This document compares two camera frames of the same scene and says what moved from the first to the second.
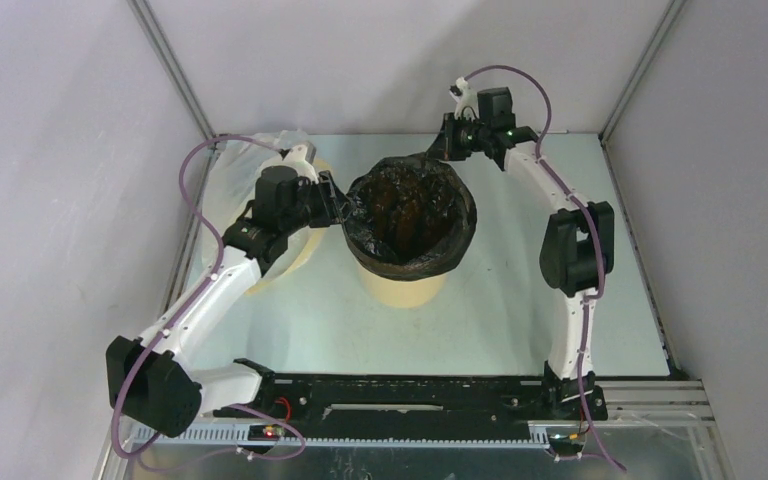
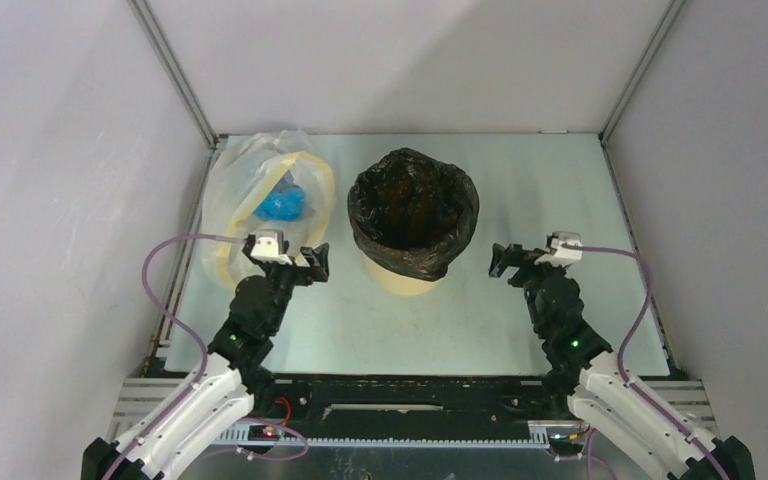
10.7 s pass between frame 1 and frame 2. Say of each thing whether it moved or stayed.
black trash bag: moved
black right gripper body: moved
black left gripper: moved
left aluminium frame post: stayed
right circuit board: stayed
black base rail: stayed
